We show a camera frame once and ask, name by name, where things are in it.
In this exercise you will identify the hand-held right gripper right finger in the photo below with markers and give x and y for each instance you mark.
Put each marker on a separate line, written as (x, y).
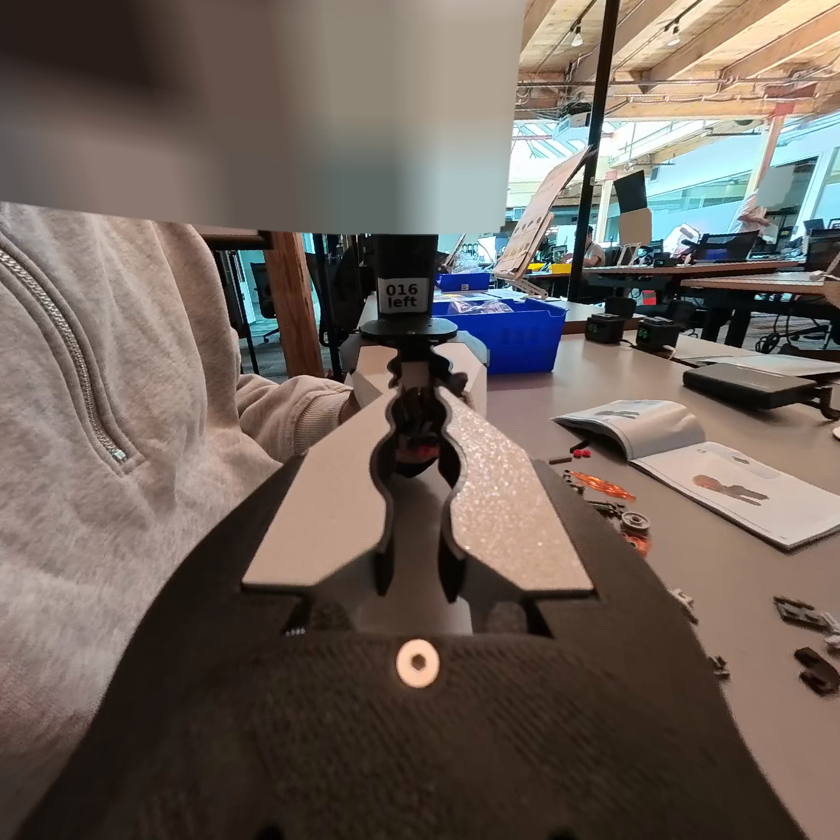
(518, 518)

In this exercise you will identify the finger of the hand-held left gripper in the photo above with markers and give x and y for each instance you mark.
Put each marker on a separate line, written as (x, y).
(474, 374)
(373, 377)

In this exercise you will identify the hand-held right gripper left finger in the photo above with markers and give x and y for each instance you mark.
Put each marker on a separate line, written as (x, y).
(321, 518)

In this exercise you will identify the black and red lego assembly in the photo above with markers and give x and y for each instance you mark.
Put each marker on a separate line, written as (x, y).
(417, 426)

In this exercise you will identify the person's left forearm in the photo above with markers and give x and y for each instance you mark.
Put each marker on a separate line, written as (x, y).
(289, 413)

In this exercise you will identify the orange lego flame piece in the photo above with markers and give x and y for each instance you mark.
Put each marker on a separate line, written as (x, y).
(604, 487)

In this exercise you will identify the grey lego wheel hub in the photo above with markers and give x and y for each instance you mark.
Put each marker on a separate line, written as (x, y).
(635, 523)

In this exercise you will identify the orange round lego plate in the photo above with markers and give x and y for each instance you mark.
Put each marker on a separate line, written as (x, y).
(636, 546)

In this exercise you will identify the grey T-shaped lego piece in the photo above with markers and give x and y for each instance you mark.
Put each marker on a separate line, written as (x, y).
(682, 602)

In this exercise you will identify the lego instruction booklet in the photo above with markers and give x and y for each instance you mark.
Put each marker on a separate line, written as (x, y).
(715, 485)

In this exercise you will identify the dark lego plate with holes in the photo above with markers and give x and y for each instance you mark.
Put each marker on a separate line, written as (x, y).
(800, 613)

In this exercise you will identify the grey lego connector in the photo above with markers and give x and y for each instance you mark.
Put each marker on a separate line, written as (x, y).
(833, 630)

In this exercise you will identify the black curved lego piece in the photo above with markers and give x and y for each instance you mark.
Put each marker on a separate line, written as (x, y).
(817, 669)

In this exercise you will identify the person's left hand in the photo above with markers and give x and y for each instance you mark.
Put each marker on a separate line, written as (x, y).
(349, 408)

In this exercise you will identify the blue plastic bin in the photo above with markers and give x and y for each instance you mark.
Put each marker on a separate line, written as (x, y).
(518, 341)

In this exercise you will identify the small blue bin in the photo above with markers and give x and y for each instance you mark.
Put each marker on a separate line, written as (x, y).
(463, 282)

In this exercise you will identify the cardboard display board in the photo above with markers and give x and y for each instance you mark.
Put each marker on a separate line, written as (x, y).
(544, 203)

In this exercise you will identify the black metal pole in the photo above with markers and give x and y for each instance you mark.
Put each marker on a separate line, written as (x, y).
(594, 164)

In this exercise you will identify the person in grey hoodie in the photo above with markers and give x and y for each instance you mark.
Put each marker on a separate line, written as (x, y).
(98, 525)

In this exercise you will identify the wooden office desk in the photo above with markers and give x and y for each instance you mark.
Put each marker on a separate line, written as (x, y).
(689, 268)

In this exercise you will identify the black flat device box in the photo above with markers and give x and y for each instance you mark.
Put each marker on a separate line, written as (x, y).
(741, 384)

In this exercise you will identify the wooden post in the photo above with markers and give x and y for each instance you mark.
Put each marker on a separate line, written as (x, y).
(295, 308)

